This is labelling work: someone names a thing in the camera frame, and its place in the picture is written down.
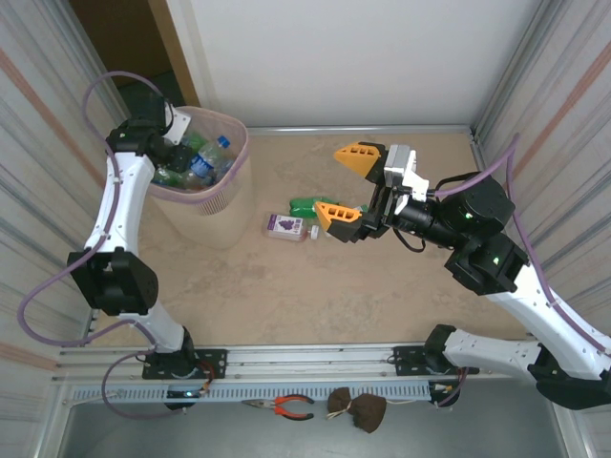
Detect grape juice bottle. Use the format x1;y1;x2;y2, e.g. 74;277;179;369
261;213;321;244

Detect Ganten water bottle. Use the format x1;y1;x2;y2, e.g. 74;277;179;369
190;135;233;180

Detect beige ribbed waste bin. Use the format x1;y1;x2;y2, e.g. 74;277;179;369
159;142;255;250

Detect brown wooden door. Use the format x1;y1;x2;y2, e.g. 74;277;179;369
69;0;198;109

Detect brown cloth bundle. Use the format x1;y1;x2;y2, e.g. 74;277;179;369
327;386;389;434

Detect grey metal shelf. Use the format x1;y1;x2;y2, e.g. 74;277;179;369
56;381;581;458

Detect aluminium table edge rail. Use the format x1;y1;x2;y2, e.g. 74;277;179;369
246;124;478;139

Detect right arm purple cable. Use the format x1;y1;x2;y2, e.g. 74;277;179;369
433;133;611;357

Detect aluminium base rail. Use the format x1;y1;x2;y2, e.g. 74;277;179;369
56;343;531;383

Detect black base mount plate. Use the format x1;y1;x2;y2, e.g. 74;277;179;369
391;345;481;378
141;348;228;381

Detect slotted cable duct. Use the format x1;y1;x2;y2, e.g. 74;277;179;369
61;381;433;405

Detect orange handled pliers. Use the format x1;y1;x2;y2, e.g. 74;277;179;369
241;394;316;422

